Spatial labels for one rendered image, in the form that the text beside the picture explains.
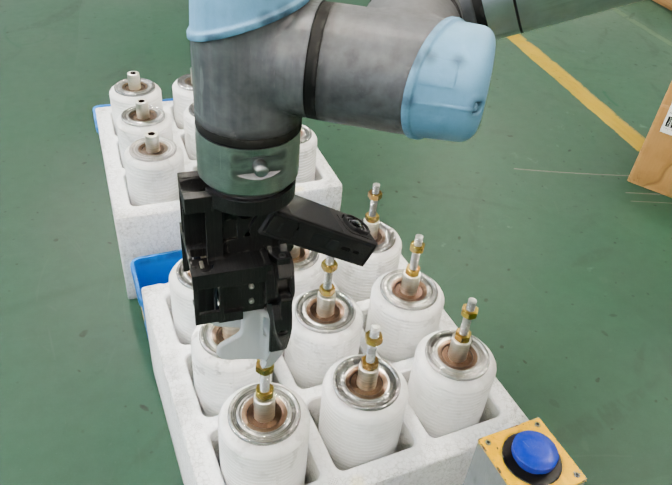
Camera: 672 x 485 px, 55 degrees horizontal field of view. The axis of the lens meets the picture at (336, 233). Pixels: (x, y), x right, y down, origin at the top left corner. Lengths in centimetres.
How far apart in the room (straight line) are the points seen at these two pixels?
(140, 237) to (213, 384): 41
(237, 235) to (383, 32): 20
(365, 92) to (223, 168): 12
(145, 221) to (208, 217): 61
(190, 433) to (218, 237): 33
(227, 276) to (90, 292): 74
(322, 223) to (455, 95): 18
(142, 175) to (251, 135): 66
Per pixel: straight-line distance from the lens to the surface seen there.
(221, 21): 40
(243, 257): 51
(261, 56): 40
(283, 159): 45
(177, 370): 83
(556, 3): 51
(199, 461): 76
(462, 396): 76
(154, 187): 109
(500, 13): 51
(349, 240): 53
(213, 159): 45
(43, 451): 102
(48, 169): 158
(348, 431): 72
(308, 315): 79
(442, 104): 39
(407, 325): 82
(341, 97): 40
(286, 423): 69
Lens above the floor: 81
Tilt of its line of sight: 38 degrees down
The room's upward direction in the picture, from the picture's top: 6 degrees clockwise
